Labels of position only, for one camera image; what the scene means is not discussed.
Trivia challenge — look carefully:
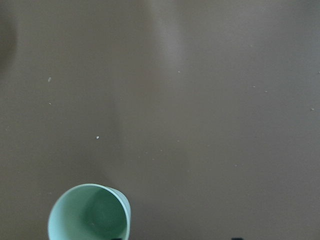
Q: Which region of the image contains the green plastic cup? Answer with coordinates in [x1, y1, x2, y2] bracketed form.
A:
[47, 183, 131, 240]

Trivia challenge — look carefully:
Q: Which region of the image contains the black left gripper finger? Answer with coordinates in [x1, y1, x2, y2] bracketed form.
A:
[231, 237, 244, 240]

